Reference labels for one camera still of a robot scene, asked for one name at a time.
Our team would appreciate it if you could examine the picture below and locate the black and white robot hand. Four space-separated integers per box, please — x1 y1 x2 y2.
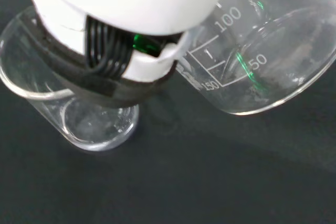
27 0 238 108

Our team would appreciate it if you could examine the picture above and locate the clear glass beaker with spout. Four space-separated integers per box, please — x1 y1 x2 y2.
0 5 140 152

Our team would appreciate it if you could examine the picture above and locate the black bench cloth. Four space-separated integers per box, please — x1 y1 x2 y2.
0 0 336 224

